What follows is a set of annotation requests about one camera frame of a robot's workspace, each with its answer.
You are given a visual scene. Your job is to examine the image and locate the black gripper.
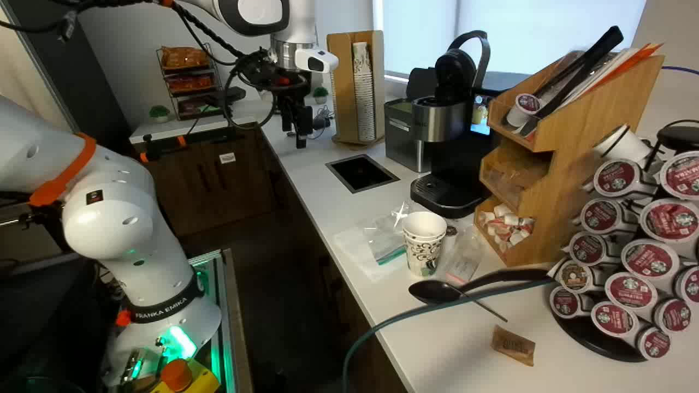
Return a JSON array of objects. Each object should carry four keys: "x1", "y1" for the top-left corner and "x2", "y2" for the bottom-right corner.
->
[{"x1": 269, "y1": 68, "x2": 317, "y2": 150}]

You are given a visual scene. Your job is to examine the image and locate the black plastic stirrer utensils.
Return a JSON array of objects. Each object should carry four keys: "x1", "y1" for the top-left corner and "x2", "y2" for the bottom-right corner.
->
[{"x1": 517, "y1": 23, "x2": 627, "y2": 139}]

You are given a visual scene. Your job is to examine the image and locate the white cup stack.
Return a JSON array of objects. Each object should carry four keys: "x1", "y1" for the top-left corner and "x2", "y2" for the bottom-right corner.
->
[{"x1": 351, "y1": 40, "x2": 377, "y2": 142}]

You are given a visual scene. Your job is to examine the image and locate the silver metal box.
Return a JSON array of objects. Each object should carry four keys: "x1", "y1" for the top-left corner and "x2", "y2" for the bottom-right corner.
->
[{"x1": 382, "y1": 96, "x2": 426, "y2": 174}]

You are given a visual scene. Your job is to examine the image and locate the dark wood cabinet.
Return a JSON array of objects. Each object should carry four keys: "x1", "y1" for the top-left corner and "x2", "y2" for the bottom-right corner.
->
[{"x1": 140, "y1": 119, "x2": 410, "y2": 393}]

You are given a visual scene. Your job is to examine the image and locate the clear plastic bag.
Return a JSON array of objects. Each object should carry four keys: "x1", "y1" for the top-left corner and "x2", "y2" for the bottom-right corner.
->
[{"x1": 337, "y1": 202, "x2": 413, "y2": 281}]

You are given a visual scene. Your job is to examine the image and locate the black coffee machine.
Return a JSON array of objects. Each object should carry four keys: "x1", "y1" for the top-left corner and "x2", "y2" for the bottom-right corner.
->
[{"x1": 405, "y1": 28, "x2": 507, "y2": 218}]

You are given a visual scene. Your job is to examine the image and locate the patterned paper cup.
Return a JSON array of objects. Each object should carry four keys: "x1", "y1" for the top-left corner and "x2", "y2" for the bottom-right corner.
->
[{"x1": 400, "y1": 210, "x2": 450, "y2": 279}]

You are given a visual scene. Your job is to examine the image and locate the metal robot cart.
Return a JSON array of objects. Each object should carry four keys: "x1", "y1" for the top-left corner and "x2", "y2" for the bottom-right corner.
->
[{"x1": 184, "y1": 247, "x2": 256, "y2": 393}]

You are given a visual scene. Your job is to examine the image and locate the black plastic spoon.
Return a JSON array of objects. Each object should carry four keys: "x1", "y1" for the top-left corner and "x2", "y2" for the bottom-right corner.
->
[{"x1": 406, "y1": 266, "x2": 554, "y2": 305}]

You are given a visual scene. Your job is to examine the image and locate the brown sugar packets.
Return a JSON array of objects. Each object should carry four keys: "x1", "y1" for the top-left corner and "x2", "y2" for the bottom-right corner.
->
[{"x1": 483, "y1": 154, "x2": 548, "y2": 207}]

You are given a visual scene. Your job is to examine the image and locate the white coffee pod red lid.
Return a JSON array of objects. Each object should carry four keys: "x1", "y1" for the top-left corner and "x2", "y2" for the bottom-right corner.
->
[{"x1": 504, "y1": 91, "x2": 543, "y2": 130}]

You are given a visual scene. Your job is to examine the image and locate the white creamer cup pile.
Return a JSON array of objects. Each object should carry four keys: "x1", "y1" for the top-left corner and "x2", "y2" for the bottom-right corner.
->
[{"x1": 479, "y1": 202, "x2": 537, "y2": 253}]

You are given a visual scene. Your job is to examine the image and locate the window with white blind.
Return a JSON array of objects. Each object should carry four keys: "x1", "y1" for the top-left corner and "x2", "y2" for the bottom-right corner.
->
[{"x1": 380, "y1": 0, "x2": 651, "y2": 79}]

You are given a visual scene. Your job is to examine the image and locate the thin black stirrer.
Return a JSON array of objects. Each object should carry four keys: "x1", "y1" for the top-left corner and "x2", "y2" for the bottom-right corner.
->
[{"x1": 465, "y1": 297, "x2": 509, "y2": 322}]

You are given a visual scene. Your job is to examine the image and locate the wooden condiment organizer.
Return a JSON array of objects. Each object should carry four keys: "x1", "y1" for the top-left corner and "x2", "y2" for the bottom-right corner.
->
[{"x1": 473, "y1": 43, "x2": 666, "y2": 268}]

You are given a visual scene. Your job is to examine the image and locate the yellow orange button box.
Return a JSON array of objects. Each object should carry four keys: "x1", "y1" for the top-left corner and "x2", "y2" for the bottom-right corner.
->
[{"x1": 148, "y1": 357, "x2": 220, "y2": 393}]

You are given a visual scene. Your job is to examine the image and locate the brown tea packet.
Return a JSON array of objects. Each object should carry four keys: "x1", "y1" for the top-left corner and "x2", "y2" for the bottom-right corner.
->
[{"x1": 491, "y1": 322, "x2": 537, "y2": 369}]

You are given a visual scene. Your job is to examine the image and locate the red label coffee pod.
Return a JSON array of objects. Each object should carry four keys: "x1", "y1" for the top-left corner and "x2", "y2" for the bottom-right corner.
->
[
  {"x1": 565, "y1": 229, "x2": 609, "y2": 268},
  {"x1": 602, "y1": 271, "x2": 661, "y2": 313},
  {"x1": 657, "y1": 150, "x2": 699, "y2": 202},
  {"x1": 637, "y1": 196, "x2": 699, "y2": 247},
  {"x1": 636, "y1": 325, "x2": 672, "y2": 363},
  {"x1": 579, "y1": 196, "x2": 627, "y2": 236},
  {"x1": 672, "y1": 265, "x2": 699, "y2": 305},
  {"x1": 591, "y1": 156, "x2": 642, "y2": 199},
  {"x1": 621, "y1": 238, "x2": 683, "y2": 281},
  {"x1": 587, "y1": 298, "x2": 642, "y2": 339},
  {"x1": 545, "y1": 283, "x2": 586, "y2": 321},
  {"x1": 651, "y1": 295, "x2": 694, "y2": 335},
  {"x1": 596, "y1": 125, "x2": 654, "y2": 165}
]

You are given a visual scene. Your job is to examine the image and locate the brown label coffee pod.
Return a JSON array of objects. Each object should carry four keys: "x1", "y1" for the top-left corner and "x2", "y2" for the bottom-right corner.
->
[{"x1": 554, "y1": 257, "x2": 596, "y2": 295}]

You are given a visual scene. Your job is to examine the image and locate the orange packets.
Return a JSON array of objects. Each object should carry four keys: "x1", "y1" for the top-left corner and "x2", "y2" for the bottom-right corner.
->
[{"x1": 591, "y1": 42, "x2": 664, "y2": 84}]

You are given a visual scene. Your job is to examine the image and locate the black pod carousel rack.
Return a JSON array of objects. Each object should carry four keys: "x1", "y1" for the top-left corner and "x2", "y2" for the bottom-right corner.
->
[{"x1": 543, "y1": 117, "x2": 699, "y2": 365}]

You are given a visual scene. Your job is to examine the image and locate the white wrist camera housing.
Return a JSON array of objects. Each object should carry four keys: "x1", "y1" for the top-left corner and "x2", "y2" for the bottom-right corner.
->
[{"x1": 293, "y1": 46, "x2": 340, "y2": 76}]

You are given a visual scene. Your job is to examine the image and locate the black camera on stand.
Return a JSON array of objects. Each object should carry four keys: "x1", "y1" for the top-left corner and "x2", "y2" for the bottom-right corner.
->
[{"x1": 208, "y1": 84, "x2": 248, "y2": 119}]

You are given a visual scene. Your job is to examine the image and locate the wire snack rack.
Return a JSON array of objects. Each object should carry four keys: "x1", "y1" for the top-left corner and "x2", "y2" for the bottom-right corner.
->
[{"x1": 154, "y1": 43, "x2": 220, "y2": 122}]

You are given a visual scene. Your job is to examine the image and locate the teal cable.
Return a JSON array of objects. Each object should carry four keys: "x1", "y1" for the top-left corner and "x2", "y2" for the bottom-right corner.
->
[{"x1": 339, "y1": 279, "x2": 548, "y2": 393}]

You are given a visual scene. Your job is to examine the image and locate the blue cable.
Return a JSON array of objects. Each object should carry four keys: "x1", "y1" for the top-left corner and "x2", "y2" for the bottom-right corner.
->
[{"x1": 661, "y1": 63, "x2": 699, "y2": 79}]

